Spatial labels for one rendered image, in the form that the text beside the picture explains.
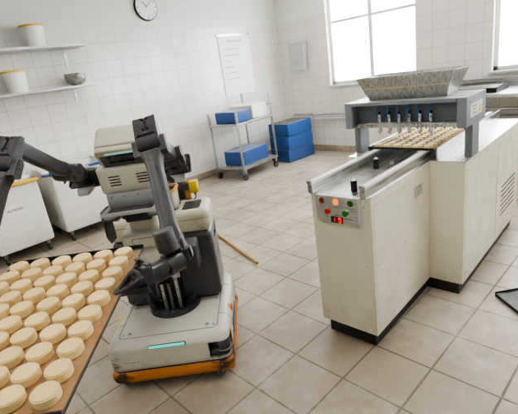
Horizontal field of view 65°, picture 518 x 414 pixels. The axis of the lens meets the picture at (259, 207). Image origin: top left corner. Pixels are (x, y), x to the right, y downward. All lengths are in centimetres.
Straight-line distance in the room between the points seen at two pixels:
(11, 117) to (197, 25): 277
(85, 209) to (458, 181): 361
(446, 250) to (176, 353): 164
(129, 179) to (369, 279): 123
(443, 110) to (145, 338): 200
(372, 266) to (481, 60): 408
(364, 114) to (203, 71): 389
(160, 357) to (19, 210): 269
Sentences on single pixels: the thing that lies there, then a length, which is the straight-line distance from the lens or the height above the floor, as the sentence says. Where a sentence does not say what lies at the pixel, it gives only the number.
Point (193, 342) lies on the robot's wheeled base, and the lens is 214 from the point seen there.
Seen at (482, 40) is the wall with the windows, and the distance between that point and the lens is 577.
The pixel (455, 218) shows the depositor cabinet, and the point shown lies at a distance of 259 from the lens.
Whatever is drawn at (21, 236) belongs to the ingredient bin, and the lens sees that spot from 457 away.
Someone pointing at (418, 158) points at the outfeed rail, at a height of 88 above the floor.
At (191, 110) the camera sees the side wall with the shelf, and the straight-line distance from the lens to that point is 611.
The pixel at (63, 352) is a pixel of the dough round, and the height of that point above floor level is 100.
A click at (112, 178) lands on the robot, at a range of 191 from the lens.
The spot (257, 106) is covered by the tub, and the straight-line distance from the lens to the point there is 601.
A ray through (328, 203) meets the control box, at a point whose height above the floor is 80.
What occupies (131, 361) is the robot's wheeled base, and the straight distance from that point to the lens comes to 227.
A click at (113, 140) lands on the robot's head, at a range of 183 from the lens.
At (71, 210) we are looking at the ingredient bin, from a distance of 467.
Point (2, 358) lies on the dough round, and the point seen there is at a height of 100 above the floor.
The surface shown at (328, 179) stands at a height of 87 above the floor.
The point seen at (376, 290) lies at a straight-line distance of 214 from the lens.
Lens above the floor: 147
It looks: 19 degrees down
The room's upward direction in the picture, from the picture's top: 8 degrees counter-clockwise
